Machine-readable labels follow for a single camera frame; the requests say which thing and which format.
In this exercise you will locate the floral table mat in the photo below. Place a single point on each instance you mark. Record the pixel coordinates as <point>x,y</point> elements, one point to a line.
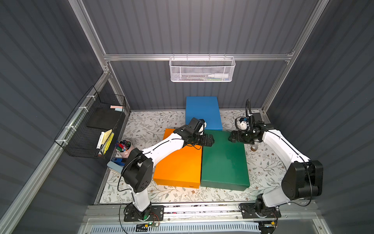
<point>146,128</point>

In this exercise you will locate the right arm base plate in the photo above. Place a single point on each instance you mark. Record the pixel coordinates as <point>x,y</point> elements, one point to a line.
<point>257,210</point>

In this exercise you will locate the small tape roll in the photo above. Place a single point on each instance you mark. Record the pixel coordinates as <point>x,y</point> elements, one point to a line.
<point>254,147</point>

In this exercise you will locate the white wire mesh basket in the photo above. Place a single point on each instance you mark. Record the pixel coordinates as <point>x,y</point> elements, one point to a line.
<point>197,68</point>

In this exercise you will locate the yellow sticky notepad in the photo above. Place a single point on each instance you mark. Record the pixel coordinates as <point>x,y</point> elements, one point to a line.
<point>106,136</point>

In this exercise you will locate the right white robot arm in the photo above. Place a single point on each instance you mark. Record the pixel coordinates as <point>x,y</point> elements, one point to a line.
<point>303,177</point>

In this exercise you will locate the pink pen cup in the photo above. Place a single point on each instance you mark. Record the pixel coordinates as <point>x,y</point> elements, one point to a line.
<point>123,148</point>

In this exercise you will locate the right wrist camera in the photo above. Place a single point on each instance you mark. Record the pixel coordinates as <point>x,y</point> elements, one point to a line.
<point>242,124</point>

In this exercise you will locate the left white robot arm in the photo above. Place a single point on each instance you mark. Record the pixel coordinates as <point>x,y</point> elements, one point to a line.
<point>138,170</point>

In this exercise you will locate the blue stapler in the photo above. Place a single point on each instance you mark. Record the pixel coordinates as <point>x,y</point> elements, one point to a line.
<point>120,161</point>

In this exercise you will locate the black wire wall basket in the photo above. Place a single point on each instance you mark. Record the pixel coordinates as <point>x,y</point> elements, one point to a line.
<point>83,133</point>

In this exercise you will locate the pink blue sticky notes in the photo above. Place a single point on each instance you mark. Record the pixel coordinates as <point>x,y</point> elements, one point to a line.
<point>117,108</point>

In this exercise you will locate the white marker in basket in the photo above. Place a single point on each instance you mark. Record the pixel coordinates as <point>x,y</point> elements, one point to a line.
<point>218,76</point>

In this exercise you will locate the aluminium rail at front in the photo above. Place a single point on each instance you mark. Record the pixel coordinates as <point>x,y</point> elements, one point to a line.
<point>205,211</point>

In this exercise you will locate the blue shoebox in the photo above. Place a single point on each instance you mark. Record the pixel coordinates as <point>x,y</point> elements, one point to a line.
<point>206,108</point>

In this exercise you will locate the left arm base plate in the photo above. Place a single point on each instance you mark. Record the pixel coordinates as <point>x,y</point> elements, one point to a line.
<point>151,213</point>

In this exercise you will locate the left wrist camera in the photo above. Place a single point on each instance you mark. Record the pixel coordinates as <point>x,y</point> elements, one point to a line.
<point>198,125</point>

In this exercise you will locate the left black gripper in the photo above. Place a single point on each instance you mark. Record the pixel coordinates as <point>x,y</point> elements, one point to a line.
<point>203,139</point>

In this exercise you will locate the orange shoebox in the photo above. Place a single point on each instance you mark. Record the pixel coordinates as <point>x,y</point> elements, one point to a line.
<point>182,168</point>

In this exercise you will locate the green shoebox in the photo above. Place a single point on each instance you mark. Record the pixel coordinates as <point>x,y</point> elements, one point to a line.
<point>224,164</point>

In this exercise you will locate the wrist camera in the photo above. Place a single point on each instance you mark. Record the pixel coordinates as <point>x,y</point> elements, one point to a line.
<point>198,125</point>
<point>242,124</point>

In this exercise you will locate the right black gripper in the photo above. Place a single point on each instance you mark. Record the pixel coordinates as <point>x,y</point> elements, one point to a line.
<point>239,137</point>

